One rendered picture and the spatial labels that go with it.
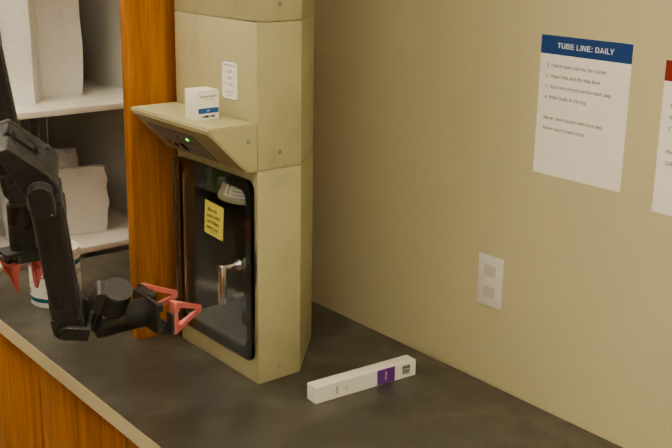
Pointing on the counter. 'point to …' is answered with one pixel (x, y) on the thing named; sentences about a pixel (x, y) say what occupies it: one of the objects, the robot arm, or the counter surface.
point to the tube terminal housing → (286, 139)
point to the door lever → (225, 280)
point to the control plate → (182, 141)
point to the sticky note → (214, 220)
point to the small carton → (202, 103)
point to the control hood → (207, 133)
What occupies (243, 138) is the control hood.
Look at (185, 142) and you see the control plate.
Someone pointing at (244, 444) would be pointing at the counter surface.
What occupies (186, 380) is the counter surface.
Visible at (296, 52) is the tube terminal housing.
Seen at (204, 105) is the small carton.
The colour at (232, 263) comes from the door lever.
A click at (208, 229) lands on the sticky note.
